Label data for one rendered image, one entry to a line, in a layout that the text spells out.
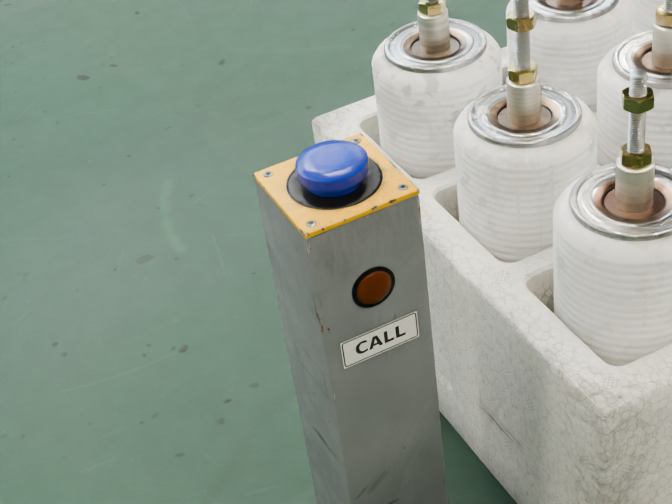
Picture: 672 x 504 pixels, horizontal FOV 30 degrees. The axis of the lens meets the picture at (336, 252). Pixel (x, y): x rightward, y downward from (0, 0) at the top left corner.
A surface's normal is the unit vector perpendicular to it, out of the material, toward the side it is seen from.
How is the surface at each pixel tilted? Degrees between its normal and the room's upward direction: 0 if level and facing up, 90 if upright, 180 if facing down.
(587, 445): 90
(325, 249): 90
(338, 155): 0
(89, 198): 0
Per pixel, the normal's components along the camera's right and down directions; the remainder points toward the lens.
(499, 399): -0.89, 0.36
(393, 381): 0.44, 0.51
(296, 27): -0.11, -0.78
